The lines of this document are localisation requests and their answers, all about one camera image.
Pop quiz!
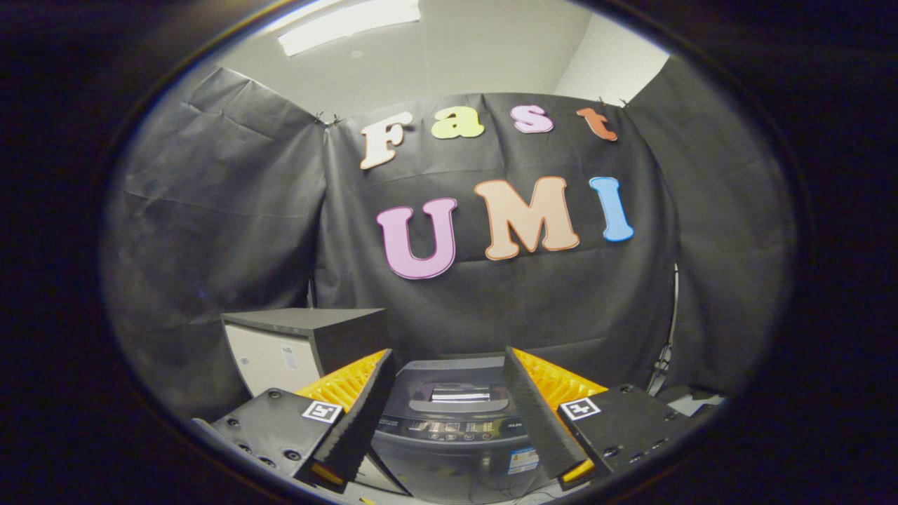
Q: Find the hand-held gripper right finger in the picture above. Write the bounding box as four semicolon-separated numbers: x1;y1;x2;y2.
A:
503;346;709;492

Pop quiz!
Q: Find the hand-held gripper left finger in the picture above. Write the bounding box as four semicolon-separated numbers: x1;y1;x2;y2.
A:
193;349;397;495

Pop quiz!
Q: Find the dark grey washing machine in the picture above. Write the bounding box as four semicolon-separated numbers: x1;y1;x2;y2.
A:
370;356;562;504

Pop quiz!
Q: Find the white cabinet with dark top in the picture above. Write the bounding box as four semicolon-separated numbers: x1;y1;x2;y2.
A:
221;307;413;495

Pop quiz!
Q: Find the black backdrop cloth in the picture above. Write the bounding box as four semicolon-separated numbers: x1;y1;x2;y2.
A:
102;56;797;422

